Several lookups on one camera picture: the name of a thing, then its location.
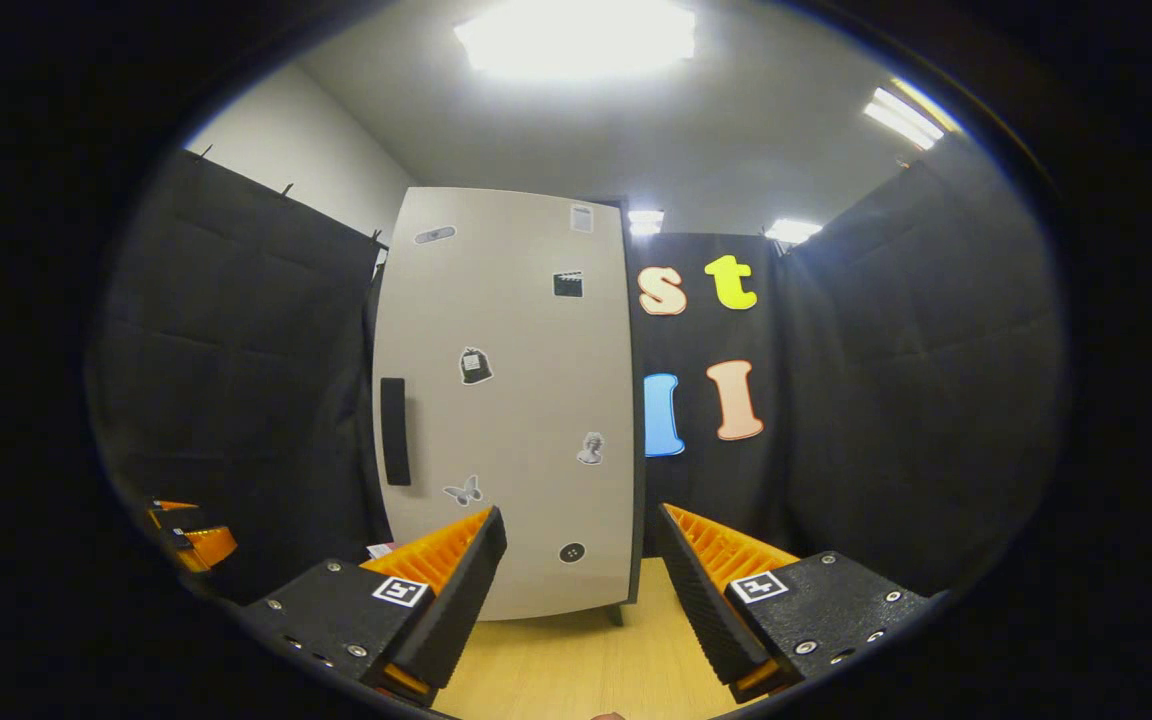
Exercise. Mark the ceiling light panel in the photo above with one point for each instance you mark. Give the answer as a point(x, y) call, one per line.
point(906, 115)
point(646, 220)
point(576, 40)
point(793, 230)

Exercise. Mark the grey cabinet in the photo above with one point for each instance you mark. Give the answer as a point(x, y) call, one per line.
point(638, 500)

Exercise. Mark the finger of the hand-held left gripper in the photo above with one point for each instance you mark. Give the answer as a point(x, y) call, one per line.
point(191, 518)
point(208, 548)

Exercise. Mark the white cabinet door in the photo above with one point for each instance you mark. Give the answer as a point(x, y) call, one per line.
point(516, 450)

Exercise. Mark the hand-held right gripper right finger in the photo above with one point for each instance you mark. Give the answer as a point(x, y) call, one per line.
point(701, 600)

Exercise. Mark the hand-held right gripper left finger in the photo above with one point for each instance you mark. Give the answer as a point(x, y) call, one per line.
point(456, 600)

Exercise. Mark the black backdrop cloth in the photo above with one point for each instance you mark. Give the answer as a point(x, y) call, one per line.
point(916, 400)

